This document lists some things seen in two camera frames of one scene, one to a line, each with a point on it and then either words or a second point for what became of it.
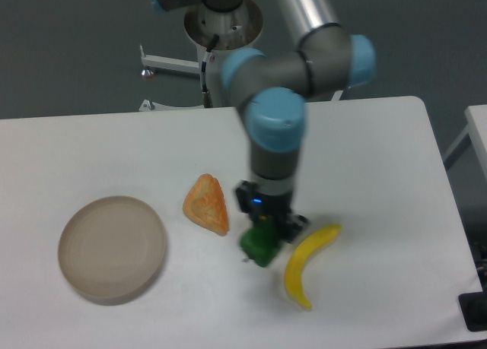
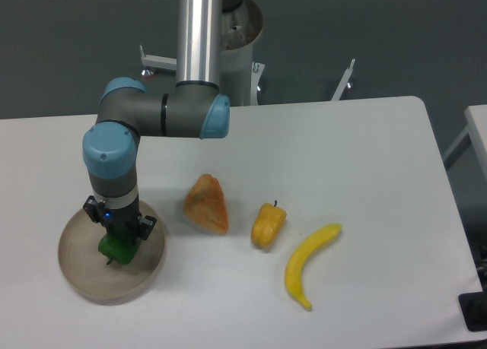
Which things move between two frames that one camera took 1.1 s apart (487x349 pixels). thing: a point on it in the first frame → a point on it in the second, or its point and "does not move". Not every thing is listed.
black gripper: [259, 204] → [109, 217]
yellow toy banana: [315, 242] does not move
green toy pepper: [261, 242] → [121, 247]
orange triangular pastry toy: [205, 204] does not move
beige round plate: [111, 249] does not move
